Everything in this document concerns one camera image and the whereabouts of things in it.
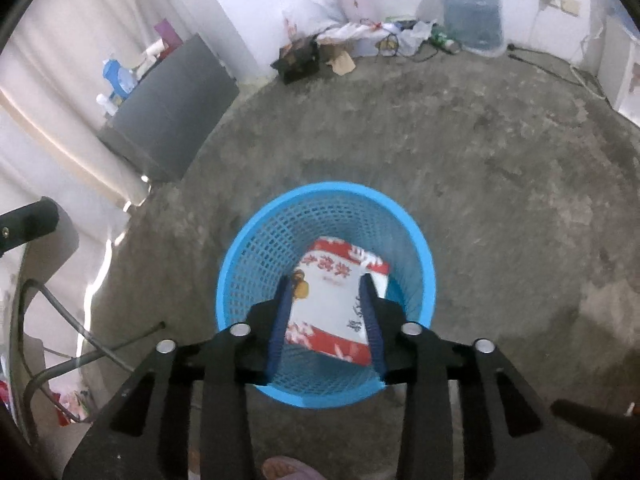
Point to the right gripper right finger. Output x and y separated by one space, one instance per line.
507 431

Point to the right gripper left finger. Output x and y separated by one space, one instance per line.
143 432

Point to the red white snack bag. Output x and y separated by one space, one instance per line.
326 316

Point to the blue plastic mesh basket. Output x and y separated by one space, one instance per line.
275 238

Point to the pink slipper foot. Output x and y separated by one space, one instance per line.
288 468

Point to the dark grey side cabinet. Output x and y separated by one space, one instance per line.
161 127

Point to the blue white lotion bottle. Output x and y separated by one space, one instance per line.
120 78

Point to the white curtain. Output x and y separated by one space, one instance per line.
54 101

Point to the large water jug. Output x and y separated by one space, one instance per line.
475 24

